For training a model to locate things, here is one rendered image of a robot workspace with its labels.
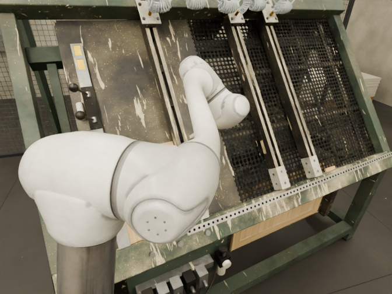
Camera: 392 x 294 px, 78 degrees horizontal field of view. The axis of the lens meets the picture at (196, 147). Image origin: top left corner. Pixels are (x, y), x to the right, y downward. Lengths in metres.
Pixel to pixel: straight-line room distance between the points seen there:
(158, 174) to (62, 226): 0.18
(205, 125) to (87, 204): 0.32
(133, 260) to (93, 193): 0.80
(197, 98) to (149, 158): 0.36
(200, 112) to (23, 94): 0.83
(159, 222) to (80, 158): 0.15
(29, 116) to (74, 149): 0.82
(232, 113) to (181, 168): 0.51
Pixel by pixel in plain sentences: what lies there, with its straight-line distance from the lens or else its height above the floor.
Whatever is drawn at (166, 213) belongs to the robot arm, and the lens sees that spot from 0.31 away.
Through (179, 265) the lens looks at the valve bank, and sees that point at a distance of 1.27.
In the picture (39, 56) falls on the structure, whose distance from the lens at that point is 1.41.
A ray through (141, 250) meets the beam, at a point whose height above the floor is 0.89.
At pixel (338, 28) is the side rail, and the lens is 2.33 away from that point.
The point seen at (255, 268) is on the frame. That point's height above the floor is 0.18.
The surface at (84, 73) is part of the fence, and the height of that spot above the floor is 1.52.
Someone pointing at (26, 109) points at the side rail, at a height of 1.41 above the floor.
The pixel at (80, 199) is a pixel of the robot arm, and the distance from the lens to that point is 0.40.
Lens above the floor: 1.80
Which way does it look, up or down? 30 degrees down
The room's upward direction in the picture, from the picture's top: 1 degrees clockwise
